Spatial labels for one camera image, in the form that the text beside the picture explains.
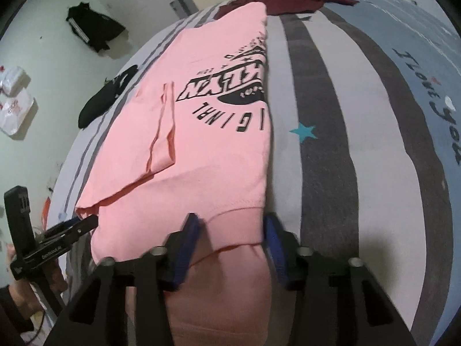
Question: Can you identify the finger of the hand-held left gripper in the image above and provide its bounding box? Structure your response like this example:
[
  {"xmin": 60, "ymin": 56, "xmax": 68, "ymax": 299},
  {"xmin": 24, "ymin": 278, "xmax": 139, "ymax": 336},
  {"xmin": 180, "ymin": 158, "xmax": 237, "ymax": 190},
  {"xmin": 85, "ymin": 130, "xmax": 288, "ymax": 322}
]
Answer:
[
  {"xmin": 39, "ymin": 215, "xmax": 99, "ymax": 246},
  {"xmin": 45, "ymin": 217, "xmax": 83, "ymax": 235}
]

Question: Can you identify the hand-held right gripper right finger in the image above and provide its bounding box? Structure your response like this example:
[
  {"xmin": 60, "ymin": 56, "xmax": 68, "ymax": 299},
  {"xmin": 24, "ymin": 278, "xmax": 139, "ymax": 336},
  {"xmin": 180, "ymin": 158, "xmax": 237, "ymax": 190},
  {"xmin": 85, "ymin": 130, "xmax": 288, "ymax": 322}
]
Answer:
[{"xmin": 263, "ymin": 213, "xmax": 415, "ymax": 346}]

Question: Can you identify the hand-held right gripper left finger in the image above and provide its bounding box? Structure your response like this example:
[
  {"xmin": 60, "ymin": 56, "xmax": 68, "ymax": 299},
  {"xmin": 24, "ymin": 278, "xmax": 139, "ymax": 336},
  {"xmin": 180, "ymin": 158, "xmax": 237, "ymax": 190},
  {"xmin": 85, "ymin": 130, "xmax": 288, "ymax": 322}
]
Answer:
[{"xmin": 43, "ymin": 213, "xmax": 200, "ymax": 346}]

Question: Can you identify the pink printed sweatshirt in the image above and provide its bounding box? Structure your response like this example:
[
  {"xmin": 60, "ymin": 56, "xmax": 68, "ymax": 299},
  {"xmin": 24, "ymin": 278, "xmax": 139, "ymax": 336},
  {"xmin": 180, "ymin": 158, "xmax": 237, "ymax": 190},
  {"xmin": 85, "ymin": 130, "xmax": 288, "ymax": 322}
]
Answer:
[{"xmin": 74, "ymin": 3, "xmax": 274, "ymax": 346}]

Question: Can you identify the person's left forearm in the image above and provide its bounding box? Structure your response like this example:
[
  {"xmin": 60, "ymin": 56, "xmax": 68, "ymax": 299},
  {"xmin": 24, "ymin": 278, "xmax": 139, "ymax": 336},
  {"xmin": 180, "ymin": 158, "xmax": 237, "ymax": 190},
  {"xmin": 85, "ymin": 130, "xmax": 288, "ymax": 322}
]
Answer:
[{"xmin": 0, "ymin": 277, "xmax": 44, "ymax": 332}]

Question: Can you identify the person's left hand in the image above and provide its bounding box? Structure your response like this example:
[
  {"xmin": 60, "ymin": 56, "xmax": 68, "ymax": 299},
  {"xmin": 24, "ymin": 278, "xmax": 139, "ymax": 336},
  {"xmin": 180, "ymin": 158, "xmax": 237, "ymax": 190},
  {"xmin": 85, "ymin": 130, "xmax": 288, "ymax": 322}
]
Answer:
[{"xmin": 41, "ymin": 254, "xmax": 69, "ymax": 293}]

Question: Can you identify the white red-printed plastic bag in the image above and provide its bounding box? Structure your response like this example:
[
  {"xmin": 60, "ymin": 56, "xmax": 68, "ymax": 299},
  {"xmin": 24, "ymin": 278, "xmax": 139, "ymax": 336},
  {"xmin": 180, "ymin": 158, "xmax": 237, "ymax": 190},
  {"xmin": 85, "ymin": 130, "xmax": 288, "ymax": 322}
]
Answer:
[{"xmin": 0, "ymin": 88, "xmax": 38, "ymax": 137}]

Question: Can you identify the black folded garment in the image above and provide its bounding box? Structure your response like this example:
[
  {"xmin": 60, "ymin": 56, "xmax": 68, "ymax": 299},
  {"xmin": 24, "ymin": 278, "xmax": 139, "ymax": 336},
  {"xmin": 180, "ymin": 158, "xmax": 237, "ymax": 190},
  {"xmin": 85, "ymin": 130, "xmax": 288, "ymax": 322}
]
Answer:
[{"xmin": 78, "ymin": 65, "xmax": 139, "ymax": 129}]

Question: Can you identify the small white plastic bag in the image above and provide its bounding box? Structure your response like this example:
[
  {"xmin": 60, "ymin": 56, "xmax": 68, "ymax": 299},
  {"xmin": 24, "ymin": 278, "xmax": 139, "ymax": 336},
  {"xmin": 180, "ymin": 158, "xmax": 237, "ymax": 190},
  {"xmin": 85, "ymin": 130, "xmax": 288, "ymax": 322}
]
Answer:
[{"xmin": 0, "ymin": 65, "xmax": 29, "ymax": 96}]

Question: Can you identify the bed with striped sheet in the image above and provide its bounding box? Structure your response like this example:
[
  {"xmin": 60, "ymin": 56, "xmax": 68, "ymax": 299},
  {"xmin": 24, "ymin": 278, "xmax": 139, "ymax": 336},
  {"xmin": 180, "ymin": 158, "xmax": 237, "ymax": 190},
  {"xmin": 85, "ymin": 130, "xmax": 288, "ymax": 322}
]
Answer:
[{"xmin": 47, "ymin": 0, "xmax": 461, "ymax": 346}]

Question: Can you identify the black hanging jacket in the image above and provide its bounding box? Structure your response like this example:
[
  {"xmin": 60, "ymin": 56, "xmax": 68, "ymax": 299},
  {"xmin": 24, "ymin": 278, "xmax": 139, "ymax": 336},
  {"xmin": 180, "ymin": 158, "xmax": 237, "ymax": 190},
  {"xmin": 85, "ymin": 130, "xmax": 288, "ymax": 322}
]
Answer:
[{"xmin": 66, "ymin": 3, "xmax": 126, "ymax": 53}]

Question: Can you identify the silver suitcase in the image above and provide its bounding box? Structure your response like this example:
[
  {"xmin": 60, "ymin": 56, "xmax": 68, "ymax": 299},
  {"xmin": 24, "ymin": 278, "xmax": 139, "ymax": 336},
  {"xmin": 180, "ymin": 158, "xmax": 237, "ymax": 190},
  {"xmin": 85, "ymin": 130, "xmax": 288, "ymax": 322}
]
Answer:
[{"xmin": 169, "ymin": 0, "xmax": 199, "ymax": 18}]

